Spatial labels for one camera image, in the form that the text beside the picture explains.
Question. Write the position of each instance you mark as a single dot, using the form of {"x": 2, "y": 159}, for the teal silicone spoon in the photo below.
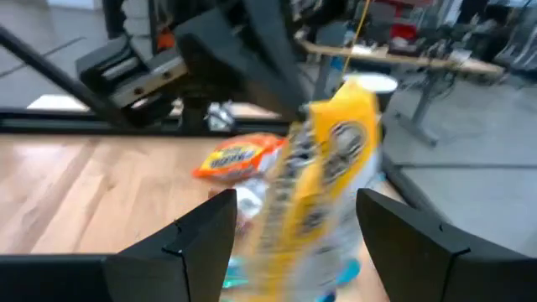
{"x": 348, "y": 270}

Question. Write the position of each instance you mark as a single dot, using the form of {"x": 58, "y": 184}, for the white trash can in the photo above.
{"x": 377, "y": 83}

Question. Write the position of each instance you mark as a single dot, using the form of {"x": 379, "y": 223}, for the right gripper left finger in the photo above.
{"x": 126, "y": 277}

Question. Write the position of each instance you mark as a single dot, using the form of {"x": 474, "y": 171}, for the orange ramen packet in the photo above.
{"x": 239, "y": 157}

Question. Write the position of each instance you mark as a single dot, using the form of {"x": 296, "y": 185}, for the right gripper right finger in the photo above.
{"x": 453, "y": 272}

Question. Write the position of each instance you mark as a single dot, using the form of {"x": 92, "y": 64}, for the black aluminium table frame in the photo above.
{"x": 42, "y": 121}

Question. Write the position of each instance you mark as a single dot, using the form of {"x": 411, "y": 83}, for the yellow ramen packet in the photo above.
{"x": 335, "y": 126}

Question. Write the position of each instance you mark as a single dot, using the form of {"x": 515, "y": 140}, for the wooden desk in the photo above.
{"x": 419, "y": 63}

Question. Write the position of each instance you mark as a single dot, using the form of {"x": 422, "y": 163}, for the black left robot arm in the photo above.
{"x": 195, "y": 113}

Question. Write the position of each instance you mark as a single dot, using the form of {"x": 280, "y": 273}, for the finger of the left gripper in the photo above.
{"x": 235, "y": 63}
{"x": 281, "y": 38}

